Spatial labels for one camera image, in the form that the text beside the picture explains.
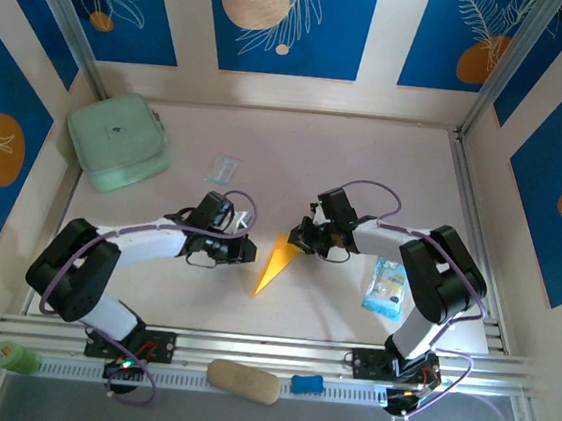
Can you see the orange paper sheet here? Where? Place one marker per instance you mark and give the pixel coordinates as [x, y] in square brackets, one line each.
[278, 263]

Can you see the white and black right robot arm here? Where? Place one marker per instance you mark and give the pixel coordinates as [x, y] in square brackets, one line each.
[414, 330]

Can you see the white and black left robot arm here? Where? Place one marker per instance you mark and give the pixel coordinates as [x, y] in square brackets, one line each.
[147, 244]

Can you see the blue white tissue packet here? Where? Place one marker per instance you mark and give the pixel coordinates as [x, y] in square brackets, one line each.
[385, 292]

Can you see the small clear plastic packet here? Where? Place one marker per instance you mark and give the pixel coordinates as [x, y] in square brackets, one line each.
[222, 169]

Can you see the beige oblong case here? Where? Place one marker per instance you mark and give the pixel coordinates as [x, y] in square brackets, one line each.
[243, 381]

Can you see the blue bone-shaped eraser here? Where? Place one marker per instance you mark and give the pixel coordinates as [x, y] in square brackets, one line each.
[308, 385]

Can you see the mint green zip case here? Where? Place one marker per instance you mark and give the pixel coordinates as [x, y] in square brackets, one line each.
[117, 138]

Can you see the green bottle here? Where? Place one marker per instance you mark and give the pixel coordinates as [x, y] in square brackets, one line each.
[14, 357]

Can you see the aluminium rail frame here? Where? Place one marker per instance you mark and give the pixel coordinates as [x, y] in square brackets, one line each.
[256, 351]

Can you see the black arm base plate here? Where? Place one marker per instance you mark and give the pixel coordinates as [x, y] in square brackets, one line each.
[367, 365]
[161, 346]

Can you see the aluminium side rail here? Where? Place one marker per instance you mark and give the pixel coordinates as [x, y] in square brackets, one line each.
[464, 189]

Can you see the aluminium corner post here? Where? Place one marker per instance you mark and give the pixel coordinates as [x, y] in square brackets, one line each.
[511, 59]
[64, 12]

